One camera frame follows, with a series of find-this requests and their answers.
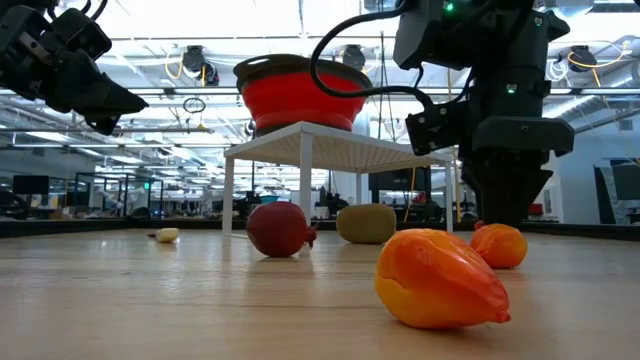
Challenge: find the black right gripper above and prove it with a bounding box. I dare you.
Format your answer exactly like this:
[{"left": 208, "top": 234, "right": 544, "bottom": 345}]
[{"left": 459, "top": 115, "right": 576, "bottom": 226}]

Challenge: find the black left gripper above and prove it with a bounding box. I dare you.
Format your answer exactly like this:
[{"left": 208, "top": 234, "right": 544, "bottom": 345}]
[{"left": 0, "top": 3, "right": 150, "bottom": 136}]

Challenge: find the orange yellow pepper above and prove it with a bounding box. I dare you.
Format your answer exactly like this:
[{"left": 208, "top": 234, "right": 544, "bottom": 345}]
[{"left": 374, "top": 228, "right": 512, "bottom": 330}]

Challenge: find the brown kiwi fruit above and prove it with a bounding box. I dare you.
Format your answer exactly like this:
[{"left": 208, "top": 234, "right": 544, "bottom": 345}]
[{"left": 335, "top": 203, "right": 398, "bottom": 245}]

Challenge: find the red collapsible bowl grey rim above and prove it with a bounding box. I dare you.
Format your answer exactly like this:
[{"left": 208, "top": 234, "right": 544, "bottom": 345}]
[{"left": 233, "top": 53, "right": 375, "bottom": 136}]

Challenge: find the black monitor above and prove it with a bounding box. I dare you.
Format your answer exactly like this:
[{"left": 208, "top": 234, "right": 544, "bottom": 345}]
[{"left": 12, "top": 174, "right": 51, "bottom": 196}]

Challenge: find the small pale yellow piece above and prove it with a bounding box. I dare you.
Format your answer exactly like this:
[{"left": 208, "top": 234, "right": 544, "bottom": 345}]
[{"left": 148, "top": 226, "right": 180, "bottom": 244}]

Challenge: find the white perforated metal shelf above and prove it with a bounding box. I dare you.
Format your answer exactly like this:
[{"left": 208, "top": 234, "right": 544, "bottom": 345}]
[{"left": 222, "top": 121, "right": 455, "bottom": 236}]

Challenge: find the dark red pomegranate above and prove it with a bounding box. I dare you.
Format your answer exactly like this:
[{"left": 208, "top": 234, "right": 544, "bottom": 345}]
[{"left": 246, "top": 200, "right": 319, "bottom": 259}]

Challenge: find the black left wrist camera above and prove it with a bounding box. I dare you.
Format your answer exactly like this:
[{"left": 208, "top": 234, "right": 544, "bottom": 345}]
[{"left": 48, "top": 7, "right": 113, "bottom": 62}]

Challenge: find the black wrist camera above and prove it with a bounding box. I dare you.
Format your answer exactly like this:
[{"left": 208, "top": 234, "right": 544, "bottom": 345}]
[
  {"left": 404, "top": 99, "right": 474, "bottom": 157},
  {"left": 48, "top": 7, "right": 113, "bottom": 62}
]

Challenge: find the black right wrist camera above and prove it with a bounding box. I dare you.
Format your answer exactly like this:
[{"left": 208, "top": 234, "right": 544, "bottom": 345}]
[{"left": 404, "top": 99, "right": 474, "bottom": 157}]

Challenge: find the black wall panel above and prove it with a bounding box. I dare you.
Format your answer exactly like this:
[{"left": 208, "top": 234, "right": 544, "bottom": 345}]
[{"left": 593, "top": 158, "right": 640, "bottom": 226}]

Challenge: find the black hanging cable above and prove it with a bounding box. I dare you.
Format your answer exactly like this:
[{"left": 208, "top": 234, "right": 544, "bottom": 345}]
[{"left": 377, "top": 0, "right": 397, "bottom": 141}]

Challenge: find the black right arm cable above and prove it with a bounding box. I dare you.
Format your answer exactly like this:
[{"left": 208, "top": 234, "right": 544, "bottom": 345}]
[{"left": 308, "top": 0, "right": 436, "bottom": 109}]

